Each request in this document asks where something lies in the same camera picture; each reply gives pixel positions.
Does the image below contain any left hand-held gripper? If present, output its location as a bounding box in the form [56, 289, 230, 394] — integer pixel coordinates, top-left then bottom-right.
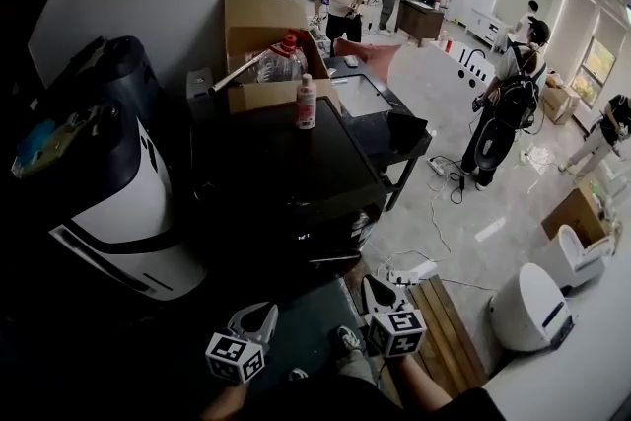
[205, 303, 280, 385]

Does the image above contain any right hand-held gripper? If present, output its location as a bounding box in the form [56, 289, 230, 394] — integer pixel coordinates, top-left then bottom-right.
[361, 274, 428, 359]

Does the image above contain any black cabinet appliance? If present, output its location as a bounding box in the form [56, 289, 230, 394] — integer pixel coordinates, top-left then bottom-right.
[189, 96, 388, 273]

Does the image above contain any person's left forearm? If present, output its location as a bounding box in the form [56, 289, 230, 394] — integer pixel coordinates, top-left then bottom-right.
[201, 382, 250, 421]

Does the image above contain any person's right forearm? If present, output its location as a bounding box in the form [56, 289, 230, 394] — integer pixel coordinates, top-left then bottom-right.
[395, 353, 456, 413]

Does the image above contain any dark green carpet platform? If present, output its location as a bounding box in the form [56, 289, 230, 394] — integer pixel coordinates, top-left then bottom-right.
[147, 275, 369, 390]

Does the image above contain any person's right shoe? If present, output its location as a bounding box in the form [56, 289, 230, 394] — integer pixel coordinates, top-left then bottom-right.
[336, 324, 364, 354]

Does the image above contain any wooden slatted platform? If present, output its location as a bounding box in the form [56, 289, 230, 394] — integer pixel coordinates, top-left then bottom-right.
[407, 274, 488, 391]

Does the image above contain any person's black clothing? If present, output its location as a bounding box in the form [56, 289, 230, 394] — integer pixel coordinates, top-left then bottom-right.
[196, 348, 505, 421]

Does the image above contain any white rounded toilet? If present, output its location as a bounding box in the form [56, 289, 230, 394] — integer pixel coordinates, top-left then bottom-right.
[490, 262, 577, 353]

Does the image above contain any black table with sink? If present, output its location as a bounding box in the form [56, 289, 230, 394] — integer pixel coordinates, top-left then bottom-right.
[324, 56, 434, 212]

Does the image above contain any black angular panel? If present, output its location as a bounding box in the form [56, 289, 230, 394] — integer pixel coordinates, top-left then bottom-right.
[386, 109, 430, 157]

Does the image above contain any white and black robot appliance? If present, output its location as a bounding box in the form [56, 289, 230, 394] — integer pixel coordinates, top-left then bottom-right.
[12, 103, 209, 303]

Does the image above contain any black round seat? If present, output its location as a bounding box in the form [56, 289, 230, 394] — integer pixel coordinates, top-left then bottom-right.
[475, 117, 515, 170]

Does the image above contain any white open toilet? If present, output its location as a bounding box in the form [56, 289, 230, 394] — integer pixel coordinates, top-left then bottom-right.
[534, 224, 618, 288]

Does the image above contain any brown cardboard box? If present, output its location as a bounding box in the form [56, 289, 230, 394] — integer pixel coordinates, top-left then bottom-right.
[540, 185, 613, 248]

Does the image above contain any white and pink bottle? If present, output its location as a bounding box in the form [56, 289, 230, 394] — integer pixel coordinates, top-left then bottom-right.
[295, 72, 318, 130]

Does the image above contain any black backpack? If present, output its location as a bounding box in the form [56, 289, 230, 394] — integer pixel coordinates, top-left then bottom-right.
[492, 73, 540, 132]

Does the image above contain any small grey box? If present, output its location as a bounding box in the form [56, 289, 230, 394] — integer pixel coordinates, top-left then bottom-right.
[185, 67, 219, 115]

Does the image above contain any white counter with black marks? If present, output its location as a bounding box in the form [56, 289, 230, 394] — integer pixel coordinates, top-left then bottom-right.
[388, 40, 497, 91]

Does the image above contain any silver metal tube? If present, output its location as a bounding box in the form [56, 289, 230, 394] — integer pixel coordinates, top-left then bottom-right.
[208, 56, 270, 97]

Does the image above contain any clear jug with red cap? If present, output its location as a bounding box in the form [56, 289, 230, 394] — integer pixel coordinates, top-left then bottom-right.
[255, 29, 310, 85]

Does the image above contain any small cardboard box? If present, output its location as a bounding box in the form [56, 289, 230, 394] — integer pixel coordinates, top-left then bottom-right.
[539, 81, 582, 125]

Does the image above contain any brown wooden desk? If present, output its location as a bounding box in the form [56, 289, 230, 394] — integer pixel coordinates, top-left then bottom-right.
[393, 0, 446, 48]

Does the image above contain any dark grey robot appliance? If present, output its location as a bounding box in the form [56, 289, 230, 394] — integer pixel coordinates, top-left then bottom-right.
[63, 35, 165, 125]

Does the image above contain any blue cloth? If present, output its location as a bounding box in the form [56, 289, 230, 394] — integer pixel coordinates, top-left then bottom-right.
[17, 120, 56, 160]

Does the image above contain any low white cabinet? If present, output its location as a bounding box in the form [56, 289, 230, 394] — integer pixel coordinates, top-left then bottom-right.
[467, 8, 510, 53]

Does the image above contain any open cardboard box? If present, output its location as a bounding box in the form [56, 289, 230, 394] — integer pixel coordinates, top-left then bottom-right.
[224, 0, 342, 115]

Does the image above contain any glass window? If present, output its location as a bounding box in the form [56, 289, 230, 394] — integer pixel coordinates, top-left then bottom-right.
[574, 36, 618, 107]

